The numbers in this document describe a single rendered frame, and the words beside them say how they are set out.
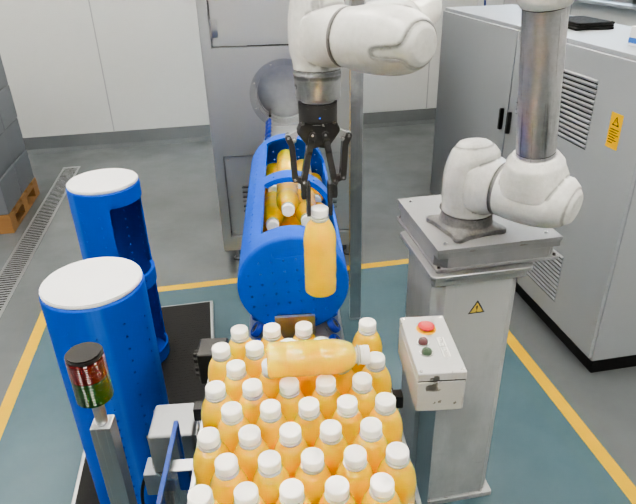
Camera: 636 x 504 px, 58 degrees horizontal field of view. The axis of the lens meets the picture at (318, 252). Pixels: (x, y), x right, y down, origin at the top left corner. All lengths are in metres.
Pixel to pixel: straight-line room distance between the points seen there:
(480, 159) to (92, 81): 5.25
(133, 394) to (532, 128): 1.32
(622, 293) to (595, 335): 0.24
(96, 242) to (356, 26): 1.71
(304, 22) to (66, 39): 5.49
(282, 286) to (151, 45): 5.08
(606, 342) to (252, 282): 1.99
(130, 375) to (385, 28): 1.22
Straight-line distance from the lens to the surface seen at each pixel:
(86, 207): 2.43
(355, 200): 2.91
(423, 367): 1.21
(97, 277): 1.77
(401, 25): 0.96
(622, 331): 3.06
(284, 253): 1.43
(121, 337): 1.71
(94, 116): 6.60
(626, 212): 2.70
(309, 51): 1.08
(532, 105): 1.54
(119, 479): 1.25
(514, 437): 2.70
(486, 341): 1.94
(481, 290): 1.82
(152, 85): 6.45
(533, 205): 1.63
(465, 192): 1.72
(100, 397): 1.10
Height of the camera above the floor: 1.86
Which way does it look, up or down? 28 degrees down
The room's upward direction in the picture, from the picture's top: 2 degrees counter-clockwise
